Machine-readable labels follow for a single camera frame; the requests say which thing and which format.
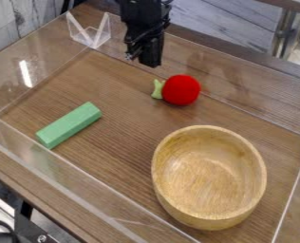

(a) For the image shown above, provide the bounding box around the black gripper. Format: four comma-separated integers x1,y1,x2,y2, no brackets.
124,18,172,68

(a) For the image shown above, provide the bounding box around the red plush strawberry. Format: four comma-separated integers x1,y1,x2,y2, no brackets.
152,74,201,106

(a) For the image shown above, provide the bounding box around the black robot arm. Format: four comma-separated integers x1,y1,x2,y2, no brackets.
116,0,173,68

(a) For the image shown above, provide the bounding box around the green rectangular block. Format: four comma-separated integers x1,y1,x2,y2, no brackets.
37,102,103,149

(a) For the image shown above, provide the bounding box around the wooden bowl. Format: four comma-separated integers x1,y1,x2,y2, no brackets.
152,125,267,231

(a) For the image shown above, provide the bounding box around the black table leg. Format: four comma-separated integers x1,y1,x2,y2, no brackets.
14,201,60,243

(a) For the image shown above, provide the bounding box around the clear acrylic corner bracket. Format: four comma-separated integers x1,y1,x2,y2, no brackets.
65,12,112,49

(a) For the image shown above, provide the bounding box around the clear acrylic tray wall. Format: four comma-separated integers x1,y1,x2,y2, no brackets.
0,120,200,243

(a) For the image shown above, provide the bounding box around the black cable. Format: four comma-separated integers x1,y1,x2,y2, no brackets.
0,219,21,243

